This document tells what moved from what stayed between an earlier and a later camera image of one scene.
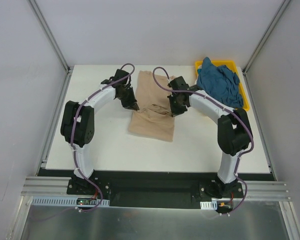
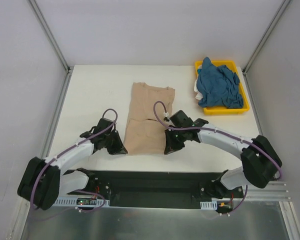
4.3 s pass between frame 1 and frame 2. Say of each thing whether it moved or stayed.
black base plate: stayed
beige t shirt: moved
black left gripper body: moved
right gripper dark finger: moved
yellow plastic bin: stayed
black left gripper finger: moved
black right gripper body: moved
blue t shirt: stayed
